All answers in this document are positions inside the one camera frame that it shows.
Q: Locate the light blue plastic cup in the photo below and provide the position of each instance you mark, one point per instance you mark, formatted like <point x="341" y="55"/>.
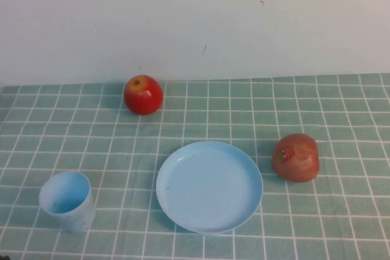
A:
<point x="65" y="199"/>

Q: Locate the light blue plastic plate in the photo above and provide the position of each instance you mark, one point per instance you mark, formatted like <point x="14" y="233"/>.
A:
<point x="210" y="187"/>

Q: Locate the shiny red apple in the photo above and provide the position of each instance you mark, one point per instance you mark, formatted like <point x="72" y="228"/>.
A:
<point x="143" y="97"/>

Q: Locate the pale red apple with sticker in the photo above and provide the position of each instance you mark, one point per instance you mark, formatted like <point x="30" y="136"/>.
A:
<point x="297" y="162"/>

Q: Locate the green white checked tablecloth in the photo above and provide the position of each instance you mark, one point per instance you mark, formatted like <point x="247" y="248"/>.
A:
<point x="304" y="226"/>

